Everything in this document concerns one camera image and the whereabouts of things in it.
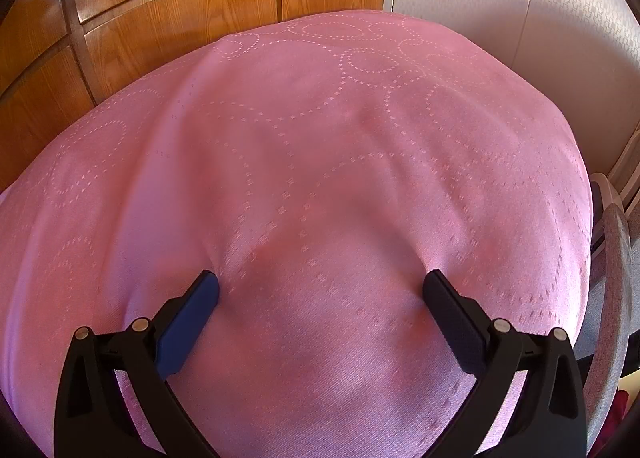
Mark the grey fabric chair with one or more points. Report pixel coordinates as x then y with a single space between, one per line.
615 258

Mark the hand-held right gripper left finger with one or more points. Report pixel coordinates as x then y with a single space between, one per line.
192 313

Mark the red cloth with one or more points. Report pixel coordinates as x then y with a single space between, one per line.
627 408

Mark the pink bed blanket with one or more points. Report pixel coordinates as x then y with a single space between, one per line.
300 137

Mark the wooden wardrobe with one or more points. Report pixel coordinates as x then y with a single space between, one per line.
175 37

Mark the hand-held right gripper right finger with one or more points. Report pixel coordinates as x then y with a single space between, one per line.
450 318

